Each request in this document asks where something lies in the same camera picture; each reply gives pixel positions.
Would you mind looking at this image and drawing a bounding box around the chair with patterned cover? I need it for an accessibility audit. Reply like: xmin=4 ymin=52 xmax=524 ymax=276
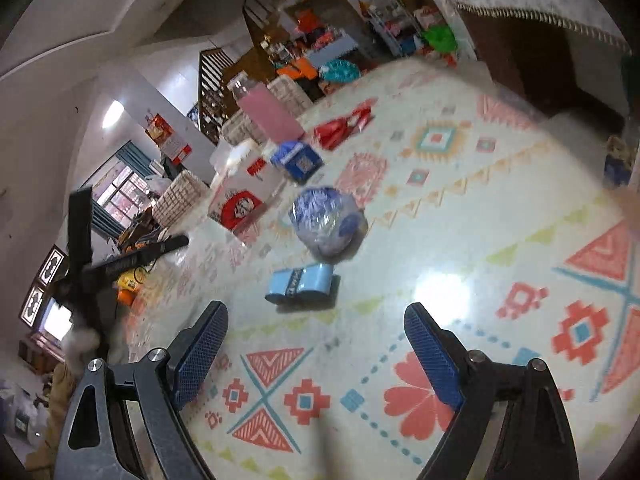
xmin=267 ymin=74 xmax=313 ymax=117
xmin=220 ymin=110 xmax=268 ymax=147
xmin=151 ymin=169 xmax=211 ymax=228

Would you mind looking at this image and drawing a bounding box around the checkered cloth table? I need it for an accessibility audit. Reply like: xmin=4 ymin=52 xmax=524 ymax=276
xmin=305 ymin=32 xmax=361 ymax=68

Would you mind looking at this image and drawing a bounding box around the ceiling light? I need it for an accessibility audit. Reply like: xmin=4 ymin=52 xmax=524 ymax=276
xmin=102 ymin=100 xmax=125 ymax=131

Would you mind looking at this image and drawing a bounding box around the orange bag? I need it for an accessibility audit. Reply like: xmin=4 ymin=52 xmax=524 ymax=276
xmin=277 ymin=57 xmax=321 ymax=81

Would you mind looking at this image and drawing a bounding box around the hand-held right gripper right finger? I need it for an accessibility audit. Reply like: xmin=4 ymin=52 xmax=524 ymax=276
xmin=403 ymin=302 xmax=581 ymax=480

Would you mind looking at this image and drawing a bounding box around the pink bottle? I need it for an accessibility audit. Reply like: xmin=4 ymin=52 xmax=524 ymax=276
xmin=227 ymin=71 xmax=306 ymax=143

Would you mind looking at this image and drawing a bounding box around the red wall calendar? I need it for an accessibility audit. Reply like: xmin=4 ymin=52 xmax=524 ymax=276
xmin=145 ymin=112 xmax=193 ymax=163

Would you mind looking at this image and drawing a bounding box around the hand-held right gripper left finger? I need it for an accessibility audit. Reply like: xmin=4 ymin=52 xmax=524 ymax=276
xmin=52 ymin=300 xmax=230 ymax=480

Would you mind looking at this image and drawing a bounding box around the wooden staircase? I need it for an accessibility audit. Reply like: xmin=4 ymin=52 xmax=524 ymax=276
xmin=187 ymin=0 xmax=291 ymax=146

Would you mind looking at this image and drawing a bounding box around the blue plastic bag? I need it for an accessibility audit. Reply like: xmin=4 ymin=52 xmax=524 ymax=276
xmin=288 ymin=186 xmax=369 ymax=262

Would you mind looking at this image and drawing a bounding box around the teal curtain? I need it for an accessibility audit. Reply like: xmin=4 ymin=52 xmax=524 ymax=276
xmin=90 ymin=140 xmax=156 ymax=241

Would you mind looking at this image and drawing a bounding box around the white red box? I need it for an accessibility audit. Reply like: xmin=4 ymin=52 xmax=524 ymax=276
xmin=206 ymin=157 xmax=288 ymax=235

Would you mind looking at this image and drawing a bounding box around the white tissue box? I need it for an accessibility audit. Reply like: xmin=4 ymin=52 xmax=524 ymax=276
xmin=209 ymin=139 xmax=266 ymax=182

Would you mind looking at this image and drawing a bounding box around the green bag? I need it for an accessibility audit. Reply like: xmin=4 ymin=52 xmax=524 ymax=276
xmin=421 ymin=25 xmax=458 ymax=54

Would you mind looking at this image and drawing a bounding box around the patterned tablecloth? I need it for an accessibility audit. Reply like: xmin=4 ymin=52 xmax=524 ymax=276
xmin=115 ymin=55 xmax=640 ymax=480

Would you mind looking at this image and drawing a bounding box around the white rack shelf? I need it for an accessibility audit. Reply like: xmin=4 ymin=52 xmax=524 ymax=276
xmin=367 ymin=2 xmax=426 ymax=58

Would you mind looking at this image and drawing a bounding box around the orange yellow object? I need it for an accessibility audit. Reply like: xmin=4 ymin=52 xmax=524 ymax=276
xmin=116 ymin=266 xmax=147 ymax=307

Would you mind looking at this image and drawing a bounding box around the red wrapper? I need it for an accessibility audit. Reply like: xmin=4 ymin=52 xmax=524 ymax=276
xmin=312 ymin=99 xmax=378 ymax=150

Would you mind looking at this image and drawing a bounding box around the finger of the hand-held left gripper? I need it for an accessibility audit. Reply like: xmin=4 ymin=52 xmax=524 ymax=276
xmin=67 ymin=186 xmax=94 ymax=286
xmin=92 ymin=234 xmax=191 ymax=286

